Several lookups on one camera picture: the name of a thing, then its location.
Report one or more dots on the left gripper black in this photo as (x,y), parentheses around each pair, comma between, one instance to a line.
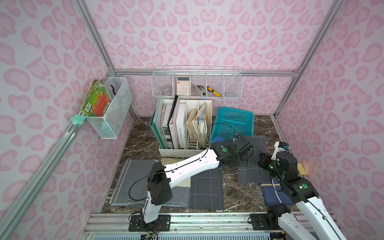
(245,143)

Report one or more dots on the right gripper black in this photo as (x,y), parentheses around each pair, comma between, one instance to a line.
(265,162)

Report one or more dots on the dark grey checked pillowcase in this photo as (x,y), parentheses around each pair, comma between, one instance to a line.
(207,192)
(252,173)

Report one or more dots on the teal plastic basket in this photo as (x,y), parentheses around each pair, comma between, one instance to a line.
(230,122)

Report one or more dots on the beige cream grey pillowcase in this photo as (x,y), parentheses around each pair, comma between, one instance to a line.
(181,195)

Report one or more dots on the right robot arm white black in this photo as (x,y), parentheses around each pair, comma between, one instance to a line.
(284,168)

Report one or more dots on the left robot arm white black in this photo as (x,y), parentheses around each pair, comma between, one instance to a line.
(162,178)

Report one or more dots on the navy blue pillowcase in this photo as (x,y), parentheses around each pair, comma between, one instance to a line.
(274,195)

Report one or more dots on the grey pillowcase with white stripe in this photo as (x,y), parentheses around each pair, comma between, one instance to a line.
(131,189)

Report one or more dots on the blue lid pencil jar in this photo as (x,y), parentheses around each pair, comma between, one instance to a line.
(218,139)

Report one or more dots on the yellow sticky note pad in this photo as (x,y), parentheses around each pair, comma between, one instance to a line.
(302,170)

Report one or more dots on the brown paper envelopes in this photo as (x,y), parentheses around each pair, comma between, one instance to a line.
(197,123)

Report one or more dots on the white file organiser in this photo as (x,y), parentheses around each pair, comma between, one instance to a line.
(191,148)

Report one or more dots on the yellow utility knife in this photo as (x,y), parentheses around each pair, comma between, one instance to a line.
(214,92)

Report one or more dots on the pink white book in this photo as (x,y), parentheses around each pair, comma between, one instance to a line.
(176,124)

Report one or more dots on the grey stapler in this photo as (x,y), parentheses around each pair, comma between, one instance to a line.
(199,90)

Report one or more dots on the pink calculator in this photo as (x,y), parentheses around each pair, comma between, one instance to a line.
(183,86)

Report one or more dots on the green folder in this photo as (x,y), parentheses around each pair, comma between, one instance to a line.
(156,125)

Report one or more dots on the clear dome in shelf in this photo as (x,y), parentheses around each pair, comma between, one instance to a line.
(167,91)

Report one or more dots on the green red booklet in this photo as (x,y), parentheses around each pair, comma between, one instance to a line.
(97,100)

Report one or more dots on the mint green clip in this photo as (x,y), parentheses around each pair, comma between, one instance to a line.
(78,119)

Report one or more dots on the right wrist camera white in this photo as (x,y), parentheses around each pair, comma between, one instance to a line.
(280,147)

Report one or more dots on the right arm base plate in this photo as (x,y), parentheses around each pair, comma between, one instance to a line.
(260,222)

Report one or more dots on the white wire wall shelf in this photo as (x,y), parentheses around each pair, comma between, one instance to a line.
(227,81)

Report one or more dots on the white mesh wall basket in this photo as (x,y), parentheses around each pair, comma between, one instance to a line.
(110,125)

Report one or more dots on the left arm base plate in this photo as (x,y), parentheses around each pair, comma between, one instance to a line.
(137,224)

